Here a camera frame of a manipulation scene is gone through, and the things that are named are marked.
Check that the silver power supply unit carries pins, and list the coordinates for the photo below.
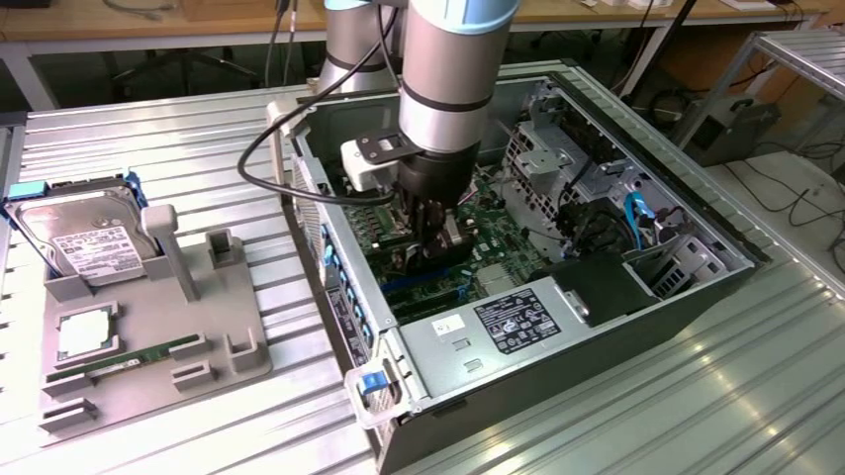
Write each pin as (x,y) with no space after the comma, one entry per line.
(488,336)

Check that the black plastic fan shroud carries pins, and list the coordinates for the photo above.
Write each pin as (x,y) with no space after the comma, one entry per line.
(600,289)

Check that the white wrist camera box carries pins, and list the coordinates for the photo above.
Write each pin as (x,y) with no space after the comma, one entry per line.
(369,163)

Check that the hard disk in blue caddy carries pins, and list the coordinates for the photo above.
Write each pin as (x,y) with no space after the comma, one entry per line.
(85,232)

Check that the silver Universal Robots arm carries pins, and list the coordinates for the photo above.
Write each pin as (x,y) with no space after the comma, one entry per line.
(448,74)

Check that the wooden desk with white frame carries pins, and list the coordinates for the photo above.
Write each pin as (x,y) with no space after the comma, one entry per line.
(132,25)

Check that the silver metal drive cage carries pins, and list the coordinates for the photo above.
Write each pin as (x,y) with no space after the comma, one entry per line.
(547,183)

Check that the green RAM stick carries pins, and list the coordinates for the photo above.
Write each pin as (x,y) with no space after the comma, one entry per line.
(125,360)

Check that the CPU with silver lid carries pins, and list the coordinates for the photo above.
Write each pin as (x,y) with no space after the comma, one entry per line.
(84,334)

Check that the green motherboard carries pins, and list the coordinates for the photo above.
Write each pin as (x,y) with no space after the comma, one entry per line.
(491,242)

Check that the blue expansion slot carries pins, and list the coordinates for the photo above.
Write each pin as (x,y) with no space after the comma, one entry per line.
(415,282)

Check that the grey printed parts rack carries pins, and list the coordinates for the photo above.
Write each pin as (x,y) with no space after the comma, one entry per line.
(164,321)

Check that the black open PC case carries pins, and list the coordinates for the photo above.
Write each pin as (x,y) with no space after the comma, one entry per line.
(560,376)

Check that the black equipment box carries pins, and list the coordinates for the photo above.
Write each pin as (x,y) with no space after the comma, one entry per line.
(732,131)

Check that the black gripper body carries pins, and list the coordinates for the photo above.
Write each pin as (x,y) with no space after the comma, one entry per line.
(439,173)

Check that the metal slat frame table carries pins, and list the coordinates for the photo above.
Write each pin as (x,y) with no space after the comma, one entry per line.
(791,54)

